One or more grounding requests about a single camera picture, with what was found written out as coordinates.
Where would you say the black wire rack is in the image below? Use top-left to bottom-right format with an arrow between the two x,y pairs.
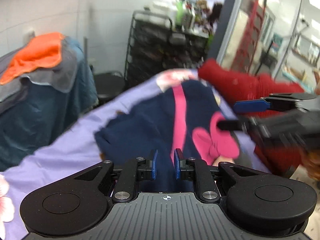
124,10 -> 213,101

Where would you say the navy cartoon print shirt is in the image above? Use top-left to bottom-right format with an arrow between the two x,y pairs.
94,79 -> 253,193

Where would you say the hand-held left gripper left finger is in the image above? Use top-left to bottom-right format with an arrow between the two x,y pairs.
74,149 -> 159,204

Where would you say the orange cloth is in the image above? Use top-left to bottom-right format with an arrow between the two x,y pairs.
0,32 -> 67,85

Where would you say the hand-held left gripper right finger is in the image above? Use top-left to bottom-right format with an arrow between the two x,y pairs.
174,148 -> 261,203

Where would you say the black bin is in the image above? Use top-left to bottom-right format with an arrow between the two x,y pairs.
94,71 -> 125,101

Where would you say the green bottle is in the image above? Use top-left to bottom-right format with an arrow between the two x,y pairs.
174,0 -> 186,28

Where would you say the purple floral bedsheet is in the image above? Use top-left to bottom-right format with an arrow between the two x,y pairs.
0,69 -> 274,240

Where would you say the red ladder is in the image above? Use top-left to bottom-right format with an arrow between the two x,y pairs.
239,0 -> 270,73

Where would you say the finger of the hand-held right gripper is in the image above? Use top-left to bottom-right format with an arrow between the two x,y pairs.
217,117 -> 265,138
233,93 -> 317,113

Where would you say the light grey cloth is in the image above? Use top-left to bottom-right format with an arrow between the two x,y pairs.
19,36 -> 85,93

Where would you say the red knit garment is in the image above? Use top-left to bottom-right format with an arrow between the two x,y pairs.
198,58 -> 312,178

